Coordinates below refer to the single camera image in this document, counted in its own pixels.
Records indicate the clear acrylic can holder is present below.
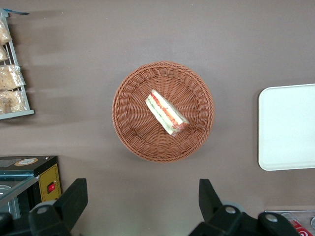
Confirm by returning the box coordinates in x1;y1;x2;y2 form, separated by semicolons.
264;210;315;236

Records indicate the blue tag strip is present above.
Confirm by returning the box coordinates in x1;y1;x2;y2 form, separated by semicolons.
0;8;30;16

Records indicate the bagged bread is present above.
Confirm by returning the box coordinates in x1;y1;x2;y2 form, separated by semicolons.
0;45;10;62
0;19;12;45
0;90;28;115
0;64;26;90

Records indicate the round brown woven basket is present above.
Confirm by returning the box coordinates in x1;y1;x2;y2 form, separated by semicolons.
111;61;215;163

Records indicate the grey wire bread rack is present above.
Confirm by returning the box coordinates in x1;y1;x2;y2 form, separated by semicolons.
0;8;35;120

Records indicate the red cola can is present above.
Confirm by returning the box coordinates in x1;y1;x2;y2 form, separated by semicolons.
290;220;315;236

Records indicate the white plastic tray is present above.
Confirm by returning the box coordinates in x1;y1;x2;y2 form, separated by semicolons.
257;83;315;172

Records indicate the triangle sandwich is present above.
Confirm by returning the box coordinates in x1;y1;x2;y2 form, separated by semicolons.
145;89;190;137

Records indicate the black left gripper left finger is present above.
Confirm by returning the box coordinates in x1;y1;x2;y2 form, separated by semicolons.
28;178;88;236

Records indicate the black toaster oven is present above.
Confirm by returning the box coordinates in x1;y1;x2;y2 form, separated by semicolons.
0;155;63;220

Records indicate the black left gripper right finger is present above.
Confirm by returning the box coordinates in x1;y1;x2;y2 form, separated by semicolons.
188;178;259;236

